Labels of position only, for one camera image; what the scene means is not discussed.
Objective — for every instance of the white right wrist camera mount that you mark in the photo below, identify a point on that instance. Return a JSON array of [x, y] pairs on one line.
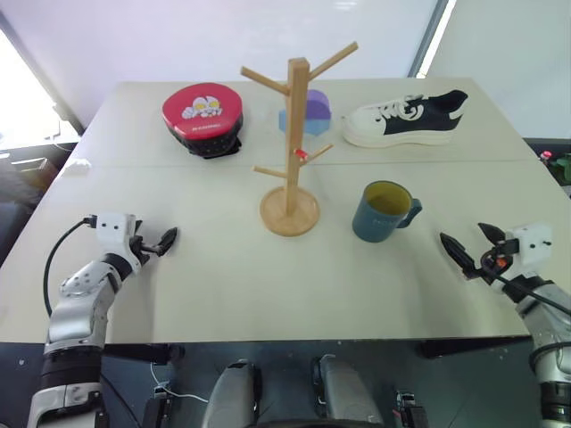
[[533, 247]]

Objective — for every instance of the blue mug yellow inside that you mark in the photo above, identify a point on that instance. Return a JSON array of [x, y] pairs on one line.
[[374, 223]]

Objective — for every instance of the purple foam block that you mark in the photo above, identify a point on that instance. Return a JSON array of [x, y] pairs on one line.
[[319, 106]]

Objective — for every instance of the red cartoon print case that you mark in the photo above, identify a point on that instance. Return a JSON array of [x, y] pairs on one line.
[[201, 127]]

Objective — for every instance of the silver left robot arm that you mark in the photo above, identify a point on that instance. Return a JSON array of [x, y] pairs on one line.
[[76, 312]]

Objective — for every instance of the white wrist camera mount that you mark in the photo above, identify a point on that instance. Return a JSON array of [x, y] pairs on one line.
[[533, 247], [113, 229]]

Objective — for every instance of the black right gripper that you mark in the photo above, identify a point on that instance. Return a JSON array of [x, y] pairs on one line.
[[496, 263]]

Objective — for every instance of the dark cardboard box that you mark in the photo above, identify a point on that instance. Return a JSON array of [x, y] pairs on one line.
[[33, 171]]

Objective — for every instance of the white and navy sneaker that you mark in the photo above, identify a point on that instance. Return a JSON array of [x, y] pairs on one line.
[[401, 134]]

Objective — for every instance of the grey rounded robot leg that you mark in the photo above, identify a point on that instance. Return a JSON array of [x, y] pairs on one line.
[[345, 392], [232, 397]]

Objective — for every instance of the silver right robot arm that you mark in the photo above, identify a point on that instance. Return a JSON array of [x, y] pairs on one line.
[[548, 330]]

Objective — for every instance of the wooden mug tree stand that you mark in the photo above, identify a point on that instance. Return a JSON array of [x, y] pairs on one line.
[[292, 178]]

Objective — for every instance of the black diagonal window frame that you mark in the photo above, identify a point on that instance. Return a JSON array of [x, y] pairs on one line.
[[42, 73]]

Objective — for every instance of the green device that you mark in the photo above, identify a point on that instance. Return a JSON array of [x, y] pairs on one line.
[[564, 166]]

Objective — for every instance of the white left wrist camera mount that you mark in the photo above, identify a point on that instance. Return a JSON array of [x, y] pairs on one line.
[[113, 229]]

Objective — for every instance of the small white crumpled item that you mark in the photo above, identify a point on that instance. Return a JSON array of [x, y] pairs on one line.
[[79, 165]]

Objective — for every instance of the red tape marker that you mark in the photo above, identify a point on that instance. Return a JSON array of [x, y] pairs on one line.
[[302, 153]]

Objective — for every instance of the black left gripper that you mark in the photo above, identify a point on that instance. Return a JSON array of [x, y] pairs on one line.
[[139, 249]]

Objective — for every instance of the red push button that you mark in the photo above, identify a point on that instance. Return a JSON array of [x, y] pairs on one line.
[[545, 154]]

